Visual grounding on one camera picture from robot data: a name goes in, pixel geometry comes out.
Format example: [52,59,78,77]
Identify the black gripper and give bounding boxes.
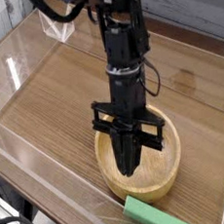
[91,69,165,176]

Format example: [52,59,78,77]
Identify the brown wooden bowl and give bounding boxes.
[94,104,182,204]

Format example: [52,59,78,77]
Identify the green rectangular block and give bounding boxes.
[124,196,189,224]

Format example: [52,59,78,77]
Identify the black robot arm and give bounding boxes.
[63,0,166,177]

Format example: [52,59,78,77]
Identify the clear acrylic corner bracket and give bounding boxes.
[39,12,75,43]

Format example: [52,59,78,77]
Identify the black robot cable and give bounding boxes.
[27,0,93,27]

